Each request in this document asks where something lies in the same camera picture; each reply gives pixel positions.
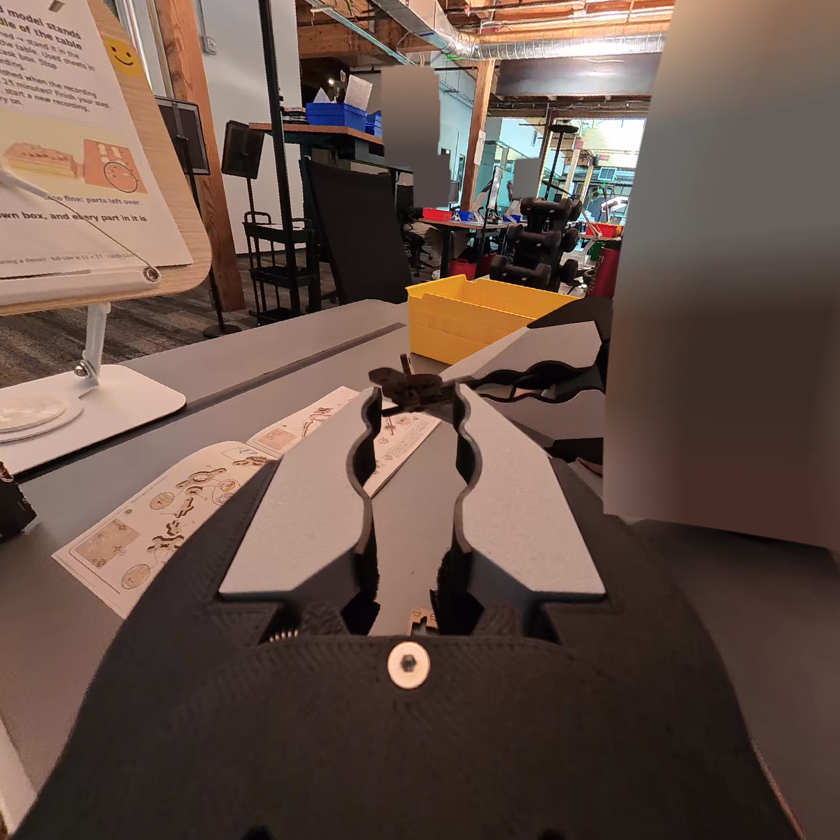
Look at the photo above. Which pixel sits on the background office desk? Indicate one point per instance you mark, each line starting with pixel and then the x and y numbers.
pixel 472 226

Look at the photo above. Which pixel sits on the black floor lamp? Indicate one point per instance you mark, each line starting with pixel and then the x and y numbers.
pixel 275 131

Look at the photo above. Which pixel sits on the small wooden model assembly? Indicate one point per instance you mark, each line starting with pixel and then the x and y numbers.
pixel 410 387

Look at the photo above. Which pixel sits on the black fabric panel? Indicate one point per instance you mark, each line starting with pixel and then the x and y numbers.
pixel 358 236

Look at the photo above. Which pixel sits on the yellow plastic bin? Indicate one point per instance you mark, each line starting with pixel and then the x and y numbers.
pixel 459 321

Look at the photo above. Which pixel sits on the wooden-top desk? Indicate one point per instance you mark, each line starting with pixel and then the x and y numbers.
pixel 315 130

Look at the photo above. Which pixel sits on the white board stand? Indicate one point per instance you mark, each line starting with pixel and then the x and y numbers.
pixel 131 400

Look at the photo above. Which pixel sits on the instruction poster on wooden board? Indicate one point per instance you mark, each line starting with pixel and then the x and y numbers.
pixel 65 131

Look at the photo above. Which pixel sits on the round silver air duct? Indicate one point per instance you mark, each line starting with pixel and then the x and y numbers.
pixel 558 47

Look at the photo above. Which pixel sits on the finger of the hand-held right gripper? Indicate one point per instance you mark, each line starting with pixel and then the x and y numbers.
pixel 538 348
pixel 564 420

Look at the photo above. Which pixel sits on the black dumbbell rack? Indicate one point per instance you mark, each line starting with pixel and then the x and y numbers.
pixel 538 216

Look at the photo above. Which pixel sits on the foil-wrapped air duct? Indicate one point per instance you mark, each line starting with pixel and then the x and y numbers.
pixel 413 16

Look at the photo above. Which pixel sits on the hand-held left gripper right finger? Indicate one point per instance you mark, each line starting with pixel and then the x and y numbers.
pixel 531 525

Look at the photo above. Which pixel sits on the wooden support post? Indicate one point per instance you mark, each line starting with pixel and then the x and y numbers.
pixel 190 39
pixel 479 131

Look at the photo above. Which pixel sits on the black sign on floor stand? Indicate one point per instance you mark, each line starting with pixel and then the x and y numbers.
pixel 184 134
pixel 243 148

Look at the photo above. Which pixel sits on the blue plastic bin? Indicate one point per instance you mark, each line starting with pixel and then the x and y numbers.
pixel 334 115

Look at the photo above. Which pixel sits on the folded paper instruction leaflet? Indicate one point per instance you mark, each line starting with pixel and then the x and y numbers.
pixel 131 544

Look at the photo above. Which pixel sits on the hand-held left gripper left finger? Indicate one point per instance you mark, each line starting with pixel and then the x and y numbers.
pixel 295 525

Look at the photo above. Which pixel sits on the red plastic bin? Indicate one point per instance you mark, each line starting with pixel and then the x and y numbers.
pixel 607 230
pixel 438 214

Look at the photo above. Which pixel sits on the black model kit box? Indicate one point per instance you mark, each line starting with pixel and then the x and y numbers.
pixel 13 505

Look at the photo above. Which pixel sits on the white object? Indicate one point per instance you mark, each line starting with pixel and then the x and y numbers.
pixel 14 774

